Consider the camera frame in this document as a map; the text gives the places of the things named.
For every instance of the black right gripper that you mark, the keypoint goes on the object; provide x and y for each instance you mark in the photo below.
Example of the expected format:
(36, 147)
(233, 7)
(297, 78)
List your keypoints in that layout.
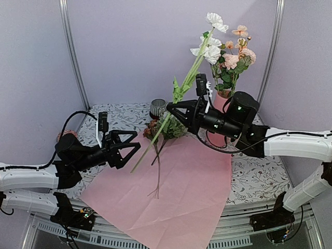
(185, 119)

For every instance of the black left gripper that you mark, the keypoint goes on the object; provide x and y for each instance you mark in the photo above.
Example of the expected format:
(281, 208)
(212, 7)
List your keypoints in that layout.
(111, 152)

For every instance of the dusty orange rose stem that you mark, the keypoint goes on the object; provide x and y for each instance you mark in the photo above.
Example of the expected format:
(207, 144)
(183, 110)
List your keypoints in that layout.
(150, 132)

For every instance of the white peony flower stem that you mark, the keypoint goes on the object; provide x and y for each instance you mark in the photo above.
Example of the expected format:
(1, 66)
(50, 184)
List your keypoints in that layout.
(212, 50)

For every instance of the white blossom flower stem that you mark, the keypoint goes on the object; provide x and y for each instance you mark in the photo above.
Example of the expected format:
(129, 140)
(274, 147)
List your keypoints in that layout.
(216, 22)

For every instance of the pink wrapping paper sheet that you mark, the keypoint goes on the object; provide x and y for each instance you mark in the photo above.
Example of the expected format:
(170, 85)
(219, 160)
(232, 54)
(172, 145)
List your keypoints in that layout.
(192, 178)

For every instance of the peach rose flower stem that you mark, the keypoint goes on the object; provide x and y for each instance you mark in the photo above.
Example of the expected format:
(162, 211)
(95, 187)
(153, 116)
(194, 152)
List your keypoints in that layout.
(240, 62)

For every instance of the peach blossom flower stem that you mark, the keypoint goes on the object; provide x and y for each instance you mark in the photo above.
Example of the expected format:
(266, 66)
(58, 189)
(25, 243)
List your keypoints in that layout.
(243, 40)

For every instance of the pink rose flower stem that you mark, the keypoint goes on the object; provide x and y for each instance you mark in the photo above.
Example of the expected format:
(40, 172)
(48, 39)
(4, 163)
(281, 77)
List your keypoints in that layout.
(224, 79)

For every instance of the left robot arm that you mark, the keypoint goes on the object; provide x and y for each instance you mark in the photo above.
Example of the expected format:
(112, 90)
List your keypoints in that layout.
(37, 187)

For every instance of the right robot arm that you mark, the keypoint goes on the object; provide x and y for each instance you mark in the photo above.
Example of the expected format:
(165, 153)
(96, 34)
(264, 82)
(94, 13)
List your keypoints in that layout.
(301, 146)

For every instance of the tall pink vase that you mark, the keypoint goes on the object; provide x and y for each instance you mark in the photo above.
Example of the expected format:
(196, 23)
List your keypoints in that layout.
(214, 138)

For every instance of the green leafy white stem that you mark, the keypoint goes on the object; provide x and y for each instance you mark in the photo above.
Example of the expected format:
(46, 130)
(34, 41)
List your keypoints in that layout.
(173, 129)

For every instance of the striped ceramic cup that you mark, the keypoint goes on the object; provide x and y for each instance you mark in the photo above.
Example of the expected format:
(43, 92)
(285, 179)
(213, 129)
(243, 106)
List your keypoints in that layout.
(157, 108)

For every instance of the floral patterned tablecloth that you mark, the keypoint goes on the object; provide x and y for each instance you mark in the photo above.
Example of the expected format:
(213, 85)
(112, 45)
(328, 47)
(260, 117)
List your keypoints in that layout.
(253, 179)

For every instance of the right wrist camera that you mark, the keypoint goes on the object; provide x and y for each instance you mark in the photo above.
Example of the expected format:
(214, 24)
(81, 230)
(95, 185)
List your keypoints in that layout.
(203, 87)

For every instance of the right aluminium frame post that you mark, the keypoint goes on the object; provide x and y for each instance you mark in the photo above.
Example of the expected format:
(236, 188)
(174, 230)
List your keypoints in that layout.
(277, 25)

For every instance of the aluminium frame post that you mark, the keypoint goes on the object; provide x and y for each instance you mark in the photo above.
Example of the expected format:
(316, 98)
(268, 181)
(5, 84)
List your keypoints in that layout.
(277, 25)
(72, 52)

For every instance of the aluminium front rail base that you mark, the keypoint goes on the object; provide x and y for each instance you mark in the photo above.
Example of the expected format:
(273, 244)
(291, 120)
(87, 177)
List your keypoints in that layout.
(247, 224)

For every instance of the left aluminium frame post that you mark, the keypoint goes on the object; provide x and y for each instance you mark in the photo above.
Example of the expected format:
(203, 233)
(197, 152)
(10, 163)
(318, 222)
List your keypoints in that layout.
(72, 52)

